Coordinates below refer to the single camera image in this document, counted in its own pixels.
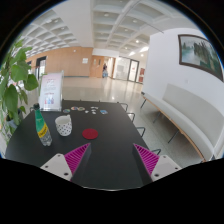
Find black chair far right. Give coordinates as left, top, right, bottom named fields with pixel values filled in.
left=127, top=112, right=135, bottom=122

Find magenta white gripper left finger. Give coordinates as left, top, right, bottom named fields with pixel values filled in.
left=41, top=143, right=91, bottom=181

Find round badge stickers on table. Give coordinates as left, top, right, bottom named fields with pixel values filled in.
left=63, top=106, right=85, bottom=113

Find white polka dot mug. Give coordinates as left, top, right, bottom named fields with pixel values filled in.
left=55, top=115, right=72, bottom=137

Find long white bench sofa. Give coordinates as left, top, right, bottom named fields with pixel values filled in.
left=143, top=84, right=224, bottom=161

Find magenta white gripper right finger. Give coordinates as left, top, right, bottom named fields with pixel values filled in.
left=133, top=144, right=181, bottom=182

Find red round coaster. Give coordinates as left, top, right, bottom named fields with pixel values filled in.
left=82, top=128, right=98, bottom=140

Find framed landscape painting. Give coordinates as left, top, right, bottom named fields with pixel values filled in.
left=178, top=34, right=223, bottom=80

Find acrylic sign stand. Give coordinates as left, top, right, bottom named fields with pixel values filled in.
left=39, top=71, right=64, bottom=111

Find black chair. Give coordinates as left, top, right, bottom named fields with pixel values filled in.
left=151, top=149, right=161, bottom=155
left=136, top=127, right=146, bottom=137
left=127, top=112, right=135, bottom=122

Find black chair middle right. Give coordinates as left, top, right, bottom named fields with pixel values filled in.
left=136, top=127, right=146, bottom=137

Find green leafy potted plant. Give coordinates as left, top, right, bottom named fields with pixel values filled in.
left=0, top=37, right=39, bottom=143

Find green plastic water bottle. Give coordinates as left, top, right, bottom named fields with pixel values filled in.
left=33, top=103, right=52, bottom=146

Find black chair near right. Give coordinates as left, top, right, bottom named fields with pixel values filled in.
left=151, top=149, right=161, bottom=155

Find blue card on table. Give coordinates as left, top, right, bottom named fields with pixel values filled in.
left=100, top=110, right=108, bottom=115

